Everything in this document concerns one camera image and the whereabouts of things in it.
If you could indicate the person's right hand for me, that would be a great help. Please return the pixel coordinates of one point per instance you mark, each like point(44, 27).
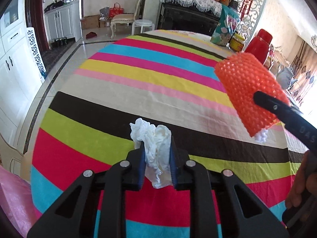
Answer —
point(302, 181)

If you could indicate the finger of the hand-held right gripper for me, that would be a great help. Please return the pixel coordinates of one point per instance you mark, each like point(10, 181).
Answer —
point(272, 104)

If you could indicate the red slippers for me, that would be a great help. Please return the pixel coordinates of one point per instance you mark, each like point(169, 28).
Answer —
point(91, 35)

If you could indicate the cream sofa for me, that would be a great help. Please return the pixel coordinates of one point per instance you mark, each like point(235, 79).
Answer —
point(281, 57)

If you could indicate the black bags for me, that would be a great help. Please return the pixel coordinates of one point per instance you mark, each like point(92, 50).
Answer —
point(54, 6)

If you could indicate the white round stool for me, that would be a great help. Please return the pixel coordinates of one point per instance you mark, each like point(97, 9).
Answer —
point(142, 24)

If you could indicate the orange foam fruit net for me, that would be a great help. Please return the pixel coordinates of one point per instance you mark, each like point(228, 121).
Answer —
point(242, 89)

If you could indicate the tall white cabinet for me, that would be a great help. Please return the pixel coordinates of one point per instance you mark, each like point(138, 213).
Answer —
point(14, 79)

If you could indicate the white shoe cabinet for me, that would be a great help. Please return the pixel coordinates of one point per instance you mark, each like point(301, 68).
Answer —
point(62, 24)

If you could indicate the small cardboard box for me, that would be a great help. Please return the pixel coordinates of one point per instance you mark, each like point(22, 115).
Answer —
point(105, 22)

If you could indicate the striped tablecloth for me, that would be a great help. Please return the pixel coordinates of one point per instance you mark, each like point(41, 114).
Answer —
point(123, 79)

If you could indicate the white teapot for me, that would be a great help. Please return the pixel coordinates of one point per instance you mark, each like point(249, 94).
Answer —
point(284, 75)

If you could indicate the white tissue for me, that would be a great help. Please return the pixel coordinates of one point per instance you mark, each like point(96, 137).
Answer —
point(156, 148)

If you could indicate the dark wooden door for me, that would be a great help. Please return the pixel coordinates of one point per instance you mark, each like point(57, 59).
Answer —
point(36, 12)

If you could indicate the grey gift bag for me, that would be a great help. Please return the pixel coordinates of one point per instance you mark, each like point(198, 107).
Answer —
point(104, 12)

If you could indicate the orange basket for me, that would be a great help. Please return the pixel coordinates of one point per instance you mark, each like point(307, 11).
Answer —
point(223, 0)

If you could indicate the brown patterned curtain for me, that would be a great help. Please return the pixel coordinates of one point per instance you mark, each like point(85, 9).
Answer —
point(305, 74)

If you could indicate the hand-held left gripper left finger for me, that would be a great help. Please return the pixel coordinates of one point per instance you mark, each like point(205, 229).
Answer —
point(141, 168)

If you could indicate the dark patterned rug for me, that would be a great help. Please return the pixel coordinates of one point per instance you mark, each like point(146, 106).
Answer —
point(59, 57)

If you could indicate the yellow jar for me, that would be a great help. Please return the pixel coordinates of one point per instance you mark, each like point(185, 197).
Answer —
point(236, 43)

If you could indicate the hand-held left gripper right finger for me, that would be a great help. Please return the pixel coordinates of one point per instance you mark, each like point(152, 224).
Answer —
point(173, 168)

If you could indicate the large cardboard box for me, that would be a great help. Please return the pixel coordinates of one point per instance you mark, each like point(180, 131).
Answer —
point(89, 22)

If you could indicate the red handbag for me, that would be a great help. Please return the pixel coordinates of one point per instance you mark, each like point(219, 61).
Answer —
point(116, 11)

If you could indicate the black handbag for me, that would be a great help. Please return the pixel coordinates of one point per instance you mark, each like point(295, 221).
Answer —
point(232, 1)

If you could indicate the chandelier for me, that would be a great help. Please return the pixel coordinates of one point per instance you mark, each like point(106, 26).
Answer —
point(314, 43)

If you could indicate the green snack bag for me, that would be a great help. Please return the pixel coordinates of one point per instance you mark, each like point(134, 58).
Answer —
point(223, 27)

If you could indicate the red thermos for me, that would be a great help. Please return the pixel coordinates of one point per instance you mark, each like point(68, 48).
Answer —
point(257, 44)

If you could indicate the cream upholstered chair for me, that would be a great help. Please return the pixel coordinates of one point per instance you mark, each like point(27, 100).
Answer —
point(123, 19)

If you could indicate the white blue patterned board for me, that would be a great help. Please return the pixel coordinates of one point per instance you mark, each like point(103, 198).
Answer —
point(36, 52)

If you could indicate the pink trash bin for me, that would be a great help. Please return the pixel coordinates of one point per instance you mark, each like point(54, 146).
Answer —
point(14, 198)

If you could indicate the black piano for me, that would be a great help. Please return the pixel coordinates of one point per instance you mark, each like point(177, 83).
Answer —
point(183, 19)

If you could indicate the row of black shoes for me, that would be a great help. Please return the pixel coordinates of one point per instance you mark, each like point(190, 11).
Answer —
point(59, 42)

